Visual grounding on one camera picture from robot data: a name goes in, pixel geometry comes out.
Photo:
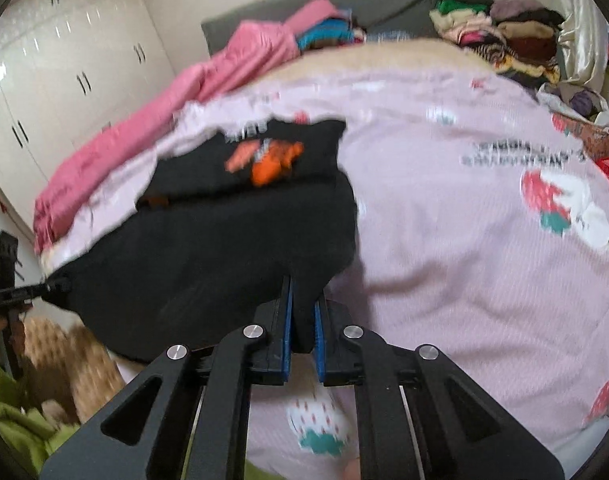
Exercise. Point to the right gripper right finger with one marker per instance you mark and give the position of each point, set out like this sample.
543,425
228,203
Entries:
419,415

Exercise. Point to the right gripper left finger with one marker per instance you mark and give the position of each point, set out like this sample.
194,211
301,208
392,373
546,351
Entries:
185,416

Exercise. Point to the black long-sleeve sweater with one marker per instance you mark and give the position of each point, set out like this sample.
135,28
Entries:
216,233

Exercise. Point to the bag with purple clothes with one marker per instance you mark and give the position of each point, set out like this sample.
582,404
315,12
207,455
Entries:
580,112

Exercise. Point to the pile of folded clothes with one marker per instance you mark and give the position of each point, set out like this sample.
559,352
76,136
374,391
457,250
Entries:
518,38

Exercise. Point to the striped folded clothes stack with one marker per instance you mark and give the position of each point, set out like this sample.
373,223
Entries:
339,31

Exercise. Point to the right hand thumb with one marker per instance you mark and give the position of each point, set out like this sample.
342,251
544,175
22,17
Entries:
353,470

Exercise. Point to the brown plush toy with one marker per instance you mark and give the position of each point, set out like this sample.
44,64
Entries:
70,375

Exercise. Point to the lilac strawberry print quilt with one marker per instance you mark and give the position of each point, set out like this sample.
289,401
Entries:
480,228

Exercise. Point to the white wardrobe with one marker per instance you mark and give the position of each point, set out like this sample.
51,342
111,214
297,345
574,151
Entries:
69,69

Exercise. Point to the pink fleece blanket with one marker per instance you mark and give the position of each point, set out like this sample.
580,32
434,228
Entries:
255,48

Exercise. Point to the beige mattress sheet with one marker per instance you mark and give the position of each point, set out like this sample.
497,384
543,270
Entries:
411,54

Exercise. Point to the cream satin curtain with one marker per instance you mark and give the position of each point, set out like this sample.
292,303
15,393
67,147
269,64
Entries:
584,43

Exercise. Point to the grey quilted headboard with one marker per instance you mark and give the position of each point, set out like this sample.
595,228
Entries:
377,16

